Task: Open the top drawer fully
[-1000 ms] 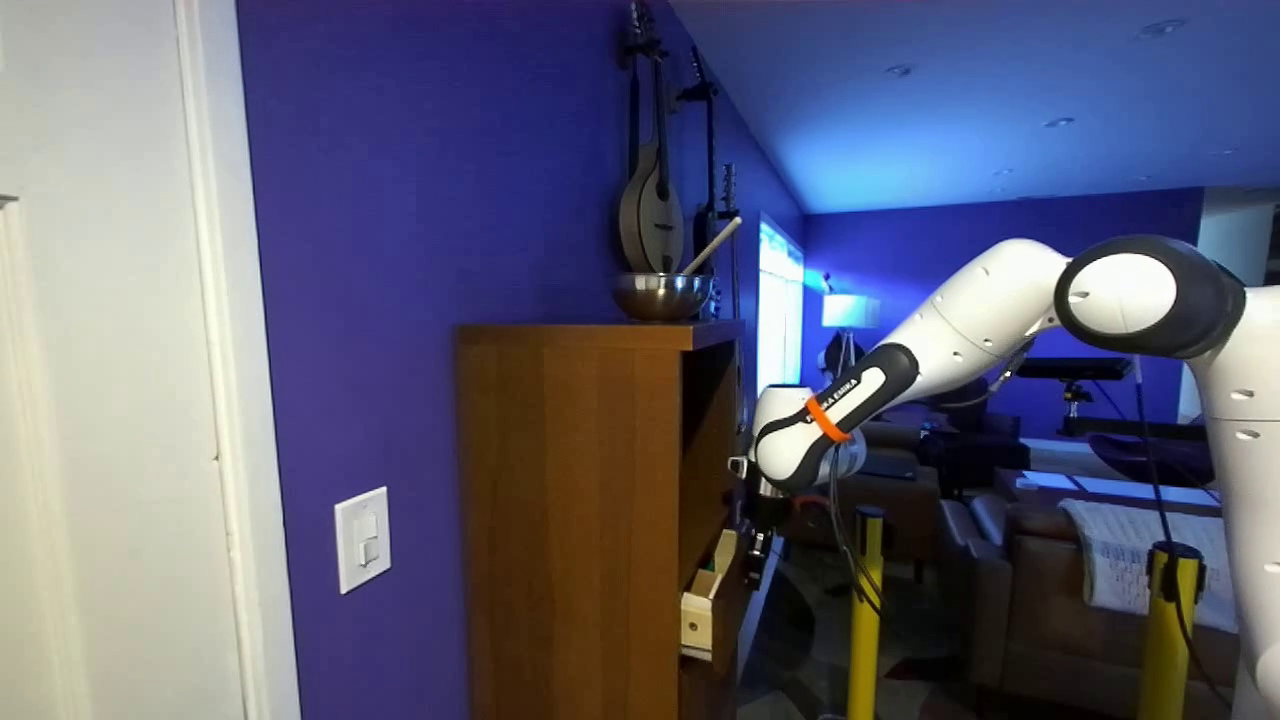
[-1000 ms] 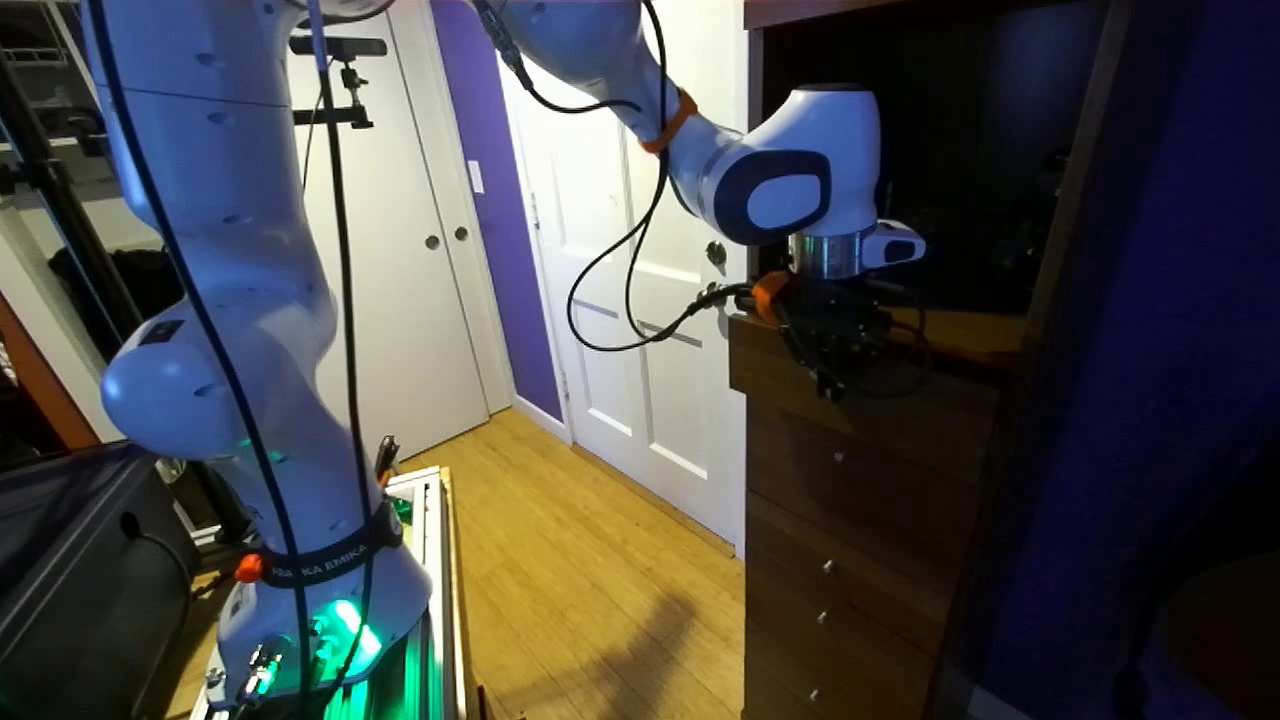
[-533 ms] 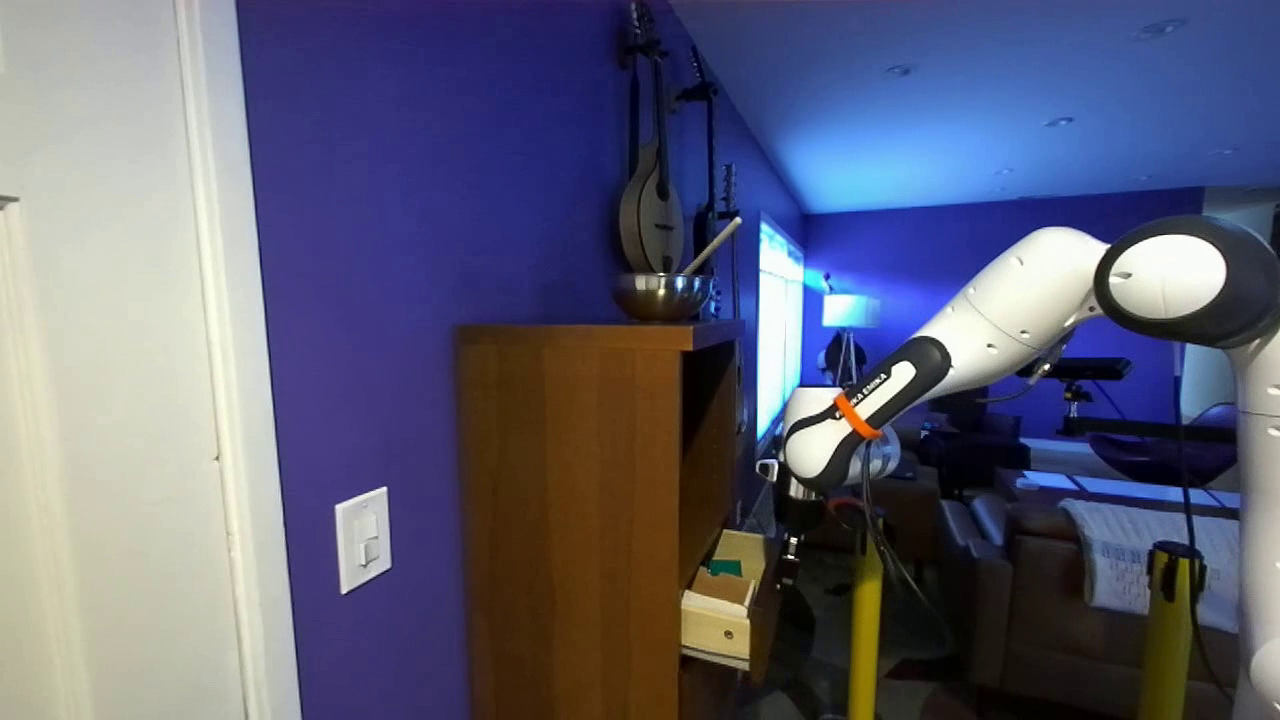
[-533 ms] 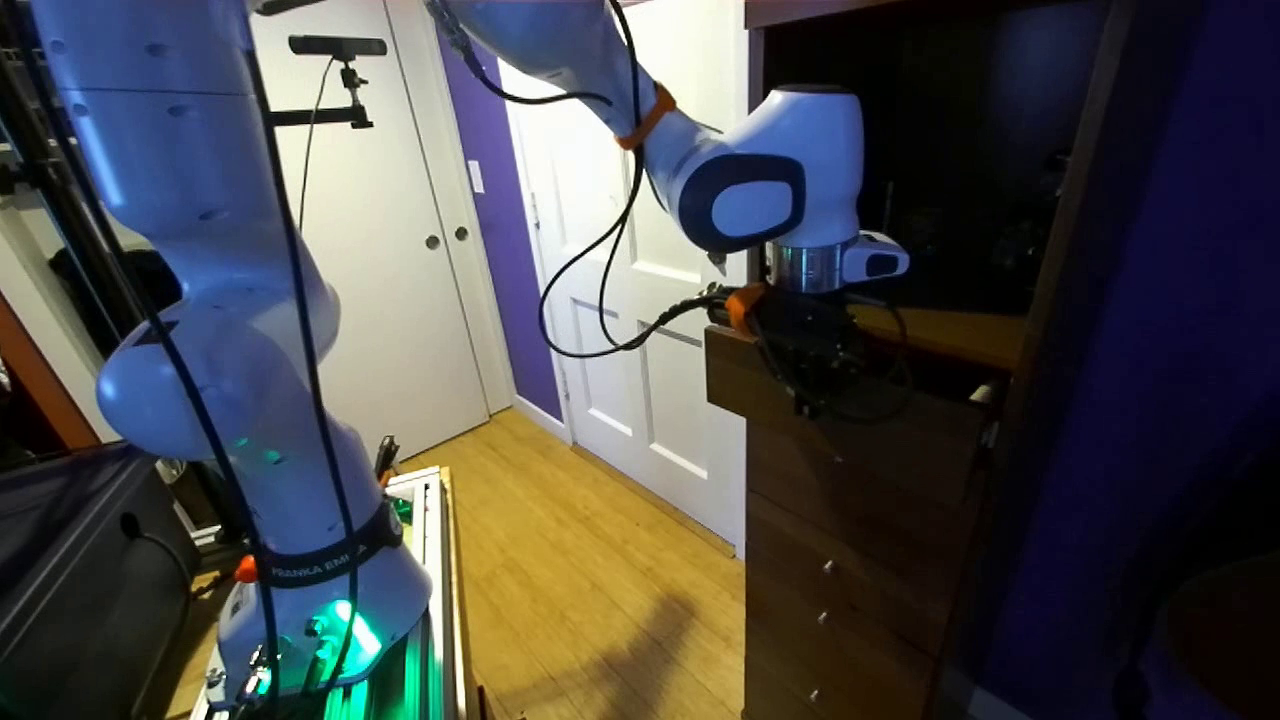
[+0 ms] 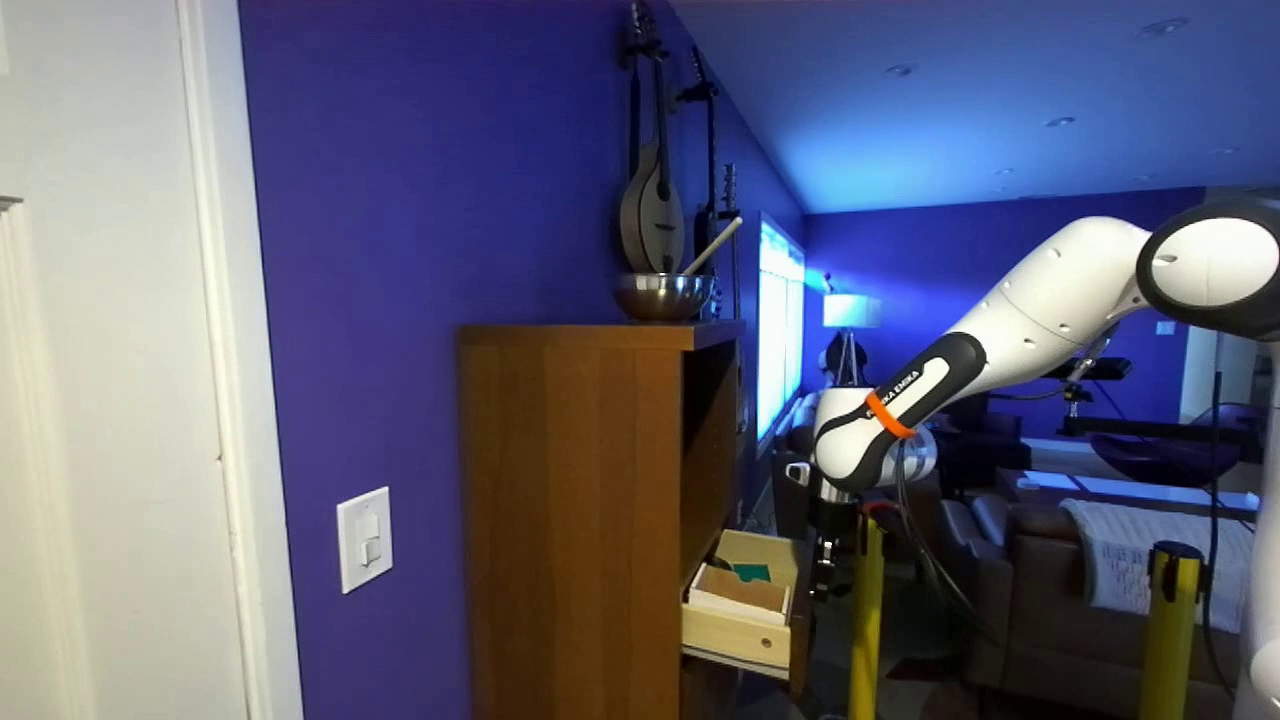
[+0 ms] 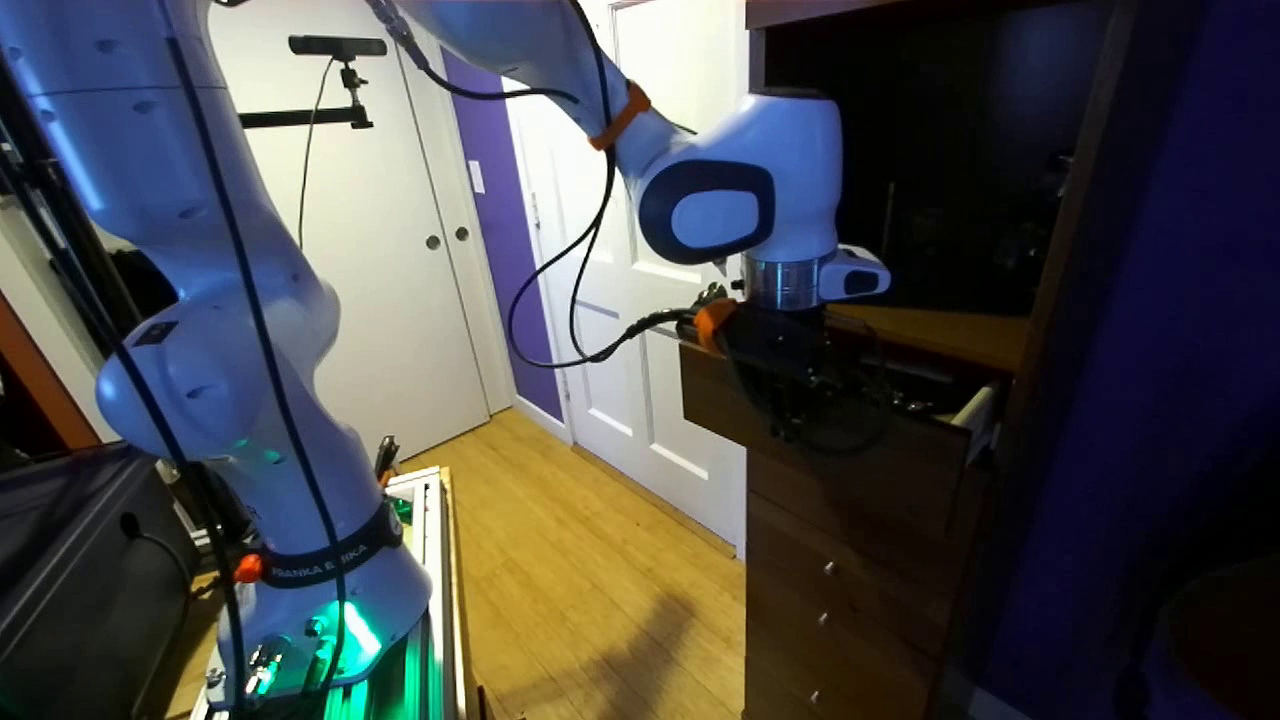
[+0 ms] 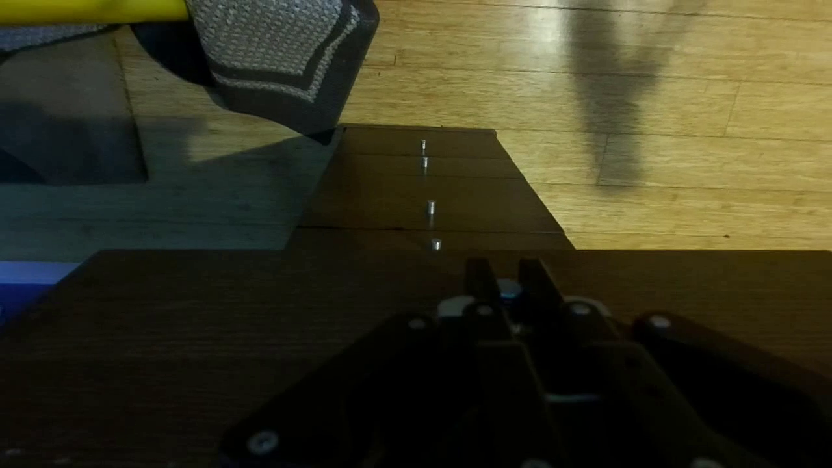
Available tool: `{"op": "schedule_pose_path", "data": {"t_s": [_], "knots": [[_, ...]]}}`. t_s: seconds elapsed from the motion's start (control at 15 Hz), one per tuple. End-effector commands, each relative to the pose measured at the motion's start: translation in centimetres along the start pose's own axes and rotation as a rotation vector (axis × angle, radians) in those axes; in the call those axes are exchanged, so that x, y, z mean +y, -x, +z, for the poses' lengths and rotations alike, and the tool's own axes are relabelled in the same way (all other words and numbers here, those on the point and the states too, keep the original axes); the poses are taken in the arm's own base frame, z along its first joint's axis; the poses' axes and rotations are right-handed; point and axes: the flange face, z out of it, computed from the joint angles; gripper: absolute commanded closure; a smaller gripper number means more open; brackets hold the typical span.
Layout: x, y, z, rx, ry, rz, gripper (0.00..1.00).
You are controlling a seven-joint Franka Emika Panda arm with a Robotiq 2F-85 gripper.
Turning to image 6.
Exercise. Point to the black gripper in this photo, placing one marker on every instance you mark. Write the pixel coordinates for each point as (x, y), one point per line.
(783, 347)

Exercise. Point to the brown wooden cabinet drawer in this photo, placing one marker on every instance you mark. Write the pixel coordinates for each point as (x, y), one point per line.
(853, 698)
(894, 514)
(721, 392)
(867, 640)
(873, 582)

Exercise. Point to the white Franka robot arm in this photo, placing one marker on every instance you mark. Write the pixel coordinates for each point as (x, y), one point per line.
(203, 293)

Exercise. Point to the white robot base cart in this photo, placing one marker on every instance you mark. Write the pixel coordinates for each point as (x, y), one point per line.
(435, 587)

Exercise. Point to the white panel door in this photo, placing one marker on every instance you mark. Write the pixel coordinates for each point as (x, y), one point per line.
(642, 403)

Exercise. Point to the white closet door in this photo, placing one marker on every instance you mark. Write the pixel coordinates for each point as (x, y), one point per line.
(372, 293)
(464, 304)

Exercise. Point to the brown wooden cabinet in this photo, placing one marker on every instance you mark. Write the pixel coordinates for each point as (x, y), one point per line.
(1081, 160)

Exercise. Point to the orange clip on base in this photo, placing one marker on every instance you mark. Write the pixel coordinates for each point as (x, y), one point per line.
(249, 568)

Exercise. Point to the black case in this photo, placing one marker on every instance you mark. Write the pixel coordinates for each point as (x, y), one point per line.
(82, 587)

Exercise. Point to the brown wooden furniture piece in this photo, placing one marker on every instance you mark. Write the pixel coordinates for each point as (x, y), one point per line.
(41, 387)

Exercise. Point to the white wall light switch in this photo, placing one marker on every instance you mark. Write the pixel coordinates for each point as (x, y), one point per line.
(476, 179)

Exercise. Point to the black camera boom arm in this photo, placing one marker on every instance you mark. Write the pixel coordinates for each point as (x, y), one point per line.
(302, 119)

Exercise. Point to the black stereo camera bar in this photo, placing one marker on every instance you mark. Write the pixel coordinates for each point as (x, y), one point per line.
(336, 46)

